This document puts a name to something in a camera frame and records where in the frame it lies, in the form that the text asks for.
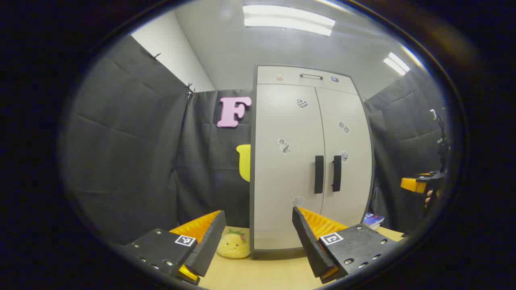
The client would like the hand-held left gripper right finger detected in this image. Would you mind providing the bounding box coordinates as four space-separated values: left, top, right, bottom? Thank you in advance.
292 206 399 284

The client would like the black backdrop cloth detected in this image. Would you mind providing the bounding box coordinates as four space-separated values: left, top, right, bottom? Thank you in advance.
60 34 448 246

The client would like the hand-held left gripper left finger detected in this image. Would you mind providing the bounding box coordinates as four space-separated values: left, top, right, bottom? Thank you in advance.
121 209 227 286

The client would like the large ceiling light panel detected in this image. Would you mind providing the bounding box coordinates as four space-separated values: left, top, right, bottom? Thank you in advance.
243 4 336 37

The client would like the yellow plush toy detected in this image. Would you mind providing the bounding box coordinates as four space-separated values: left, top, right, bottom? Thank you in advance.
216 228 251 259

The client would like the white shoe cabinet door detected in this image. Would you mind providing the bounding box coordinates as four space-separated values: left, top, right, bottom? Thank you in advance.
315 87 373 226
252 84 325 251

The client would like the white double-door shoe cabinet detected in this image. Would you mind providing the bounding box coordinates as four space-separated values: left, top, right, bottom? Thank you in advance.
249 64 375 252

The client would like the stack of blue books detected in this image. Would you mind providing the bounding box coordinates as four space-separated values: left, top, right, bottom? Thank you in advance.
363 212 385 231

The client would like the small ceiling light panel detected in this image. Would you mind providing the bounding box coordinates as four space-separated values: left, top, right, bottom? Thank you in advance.
383 52 411 76

